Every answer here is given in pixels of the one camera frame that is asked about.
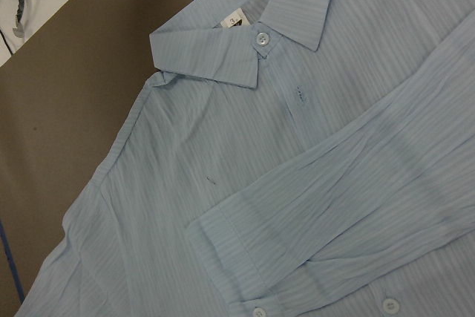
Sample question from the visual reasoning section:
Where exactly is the light blue button-up shirt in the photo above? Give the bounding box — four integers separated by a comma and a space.
18, 0, 474, 316

